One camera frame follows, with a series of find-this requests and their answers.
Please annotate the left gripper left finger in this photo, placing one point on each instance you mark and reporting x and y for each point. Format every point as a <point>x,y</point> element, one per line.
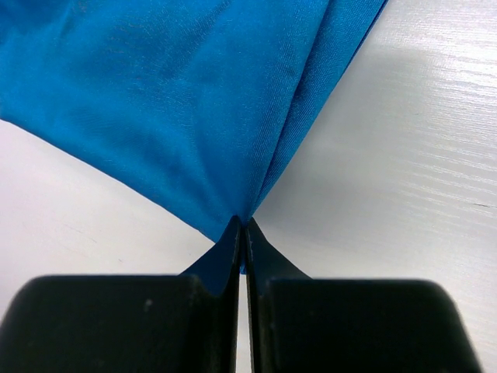
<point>129,323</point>

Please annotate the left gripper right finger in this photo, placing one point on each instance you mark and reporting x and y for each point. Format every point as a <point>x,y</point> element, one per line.
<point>301,324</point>

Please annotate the blue cloth napkin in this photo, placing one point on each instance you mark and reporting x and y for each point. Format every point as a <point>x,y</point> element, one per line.
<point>197,105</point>

